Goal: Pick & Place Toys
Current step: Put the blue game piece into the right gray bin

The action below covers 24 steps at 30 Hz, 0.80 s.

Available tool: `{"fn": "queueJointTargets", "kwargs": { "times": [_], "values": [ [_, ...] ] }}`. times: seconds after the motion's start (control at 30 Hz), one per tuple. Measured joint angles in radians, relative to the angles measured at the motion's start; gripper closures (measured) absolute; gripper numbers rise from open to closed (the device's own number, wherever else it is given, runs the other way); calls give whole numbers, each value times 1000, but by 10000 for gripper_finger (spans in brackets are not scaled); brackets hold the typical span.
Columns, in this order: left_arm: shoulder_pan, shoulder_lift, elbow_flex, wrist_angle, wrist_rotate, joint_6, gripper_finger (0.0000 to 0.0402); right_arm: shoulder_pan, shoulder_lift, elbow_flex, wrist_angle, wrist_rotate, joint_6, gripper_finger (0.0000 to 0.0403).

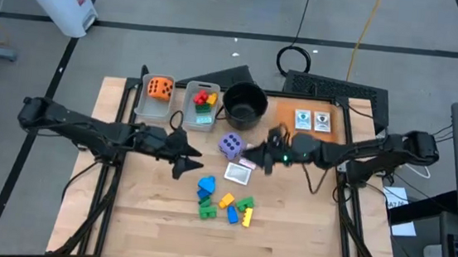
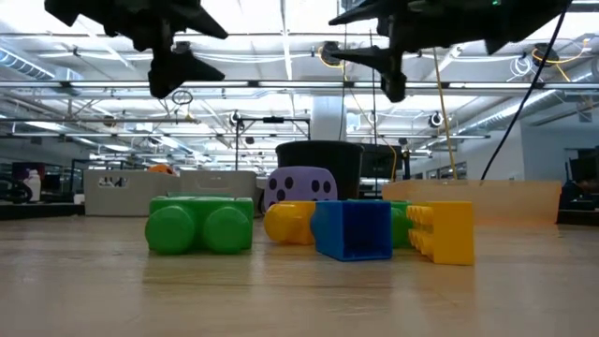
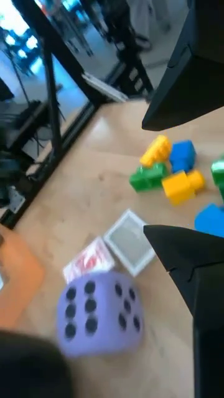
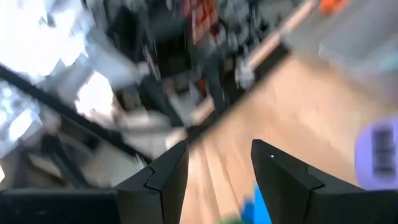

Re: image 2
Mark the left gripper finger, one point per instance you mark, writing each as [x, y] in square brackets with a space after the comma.
[182, 70]
[201, 21]

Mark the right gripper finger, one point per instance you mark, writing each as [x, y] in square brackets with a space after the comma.
[360, 11]
[369, 58]

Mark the orange foam die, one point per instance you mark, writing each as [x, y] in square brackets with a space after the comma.
[161, 169]

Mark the purple foam die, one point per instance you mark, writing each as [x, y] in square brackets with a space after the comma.
[299, 185]

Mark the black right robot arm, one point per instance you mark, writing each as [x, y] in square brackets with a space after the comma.
[529, 19]

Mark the black background stand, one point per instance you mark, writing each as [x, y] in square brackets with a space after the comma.
[273, 120]

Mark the black plastic bucket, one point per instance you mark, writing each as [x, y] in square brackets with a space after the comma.
[341, 164]

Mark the grey plastic bin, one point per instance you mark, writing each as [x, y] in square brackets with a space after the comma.
[220, 185]
[126, 196]

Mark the large green toy block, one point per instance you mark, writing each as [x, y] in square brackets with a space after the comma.
[201, 224]

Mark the blue toy block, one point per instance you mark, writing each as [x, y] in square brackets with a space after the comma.
[355, 229]

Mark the yellow toy block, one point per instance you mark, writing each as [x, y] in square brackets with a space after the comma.
[290, 222]

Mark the orange plastic tray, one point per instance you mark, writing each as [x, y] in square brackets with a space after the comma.
[491, 201]

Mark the white bottle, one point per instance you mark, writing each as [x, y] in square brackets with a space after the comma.
[33, 187]

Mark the long yellow studded block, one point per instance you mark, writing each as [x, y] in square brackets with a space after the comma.
[449, 231]

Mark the dark background bench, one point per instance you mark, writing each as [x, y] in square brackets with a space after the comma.
[42, 209]

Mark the dark background workstation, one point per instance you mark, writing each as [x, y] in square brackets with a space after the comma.
[585, 206]

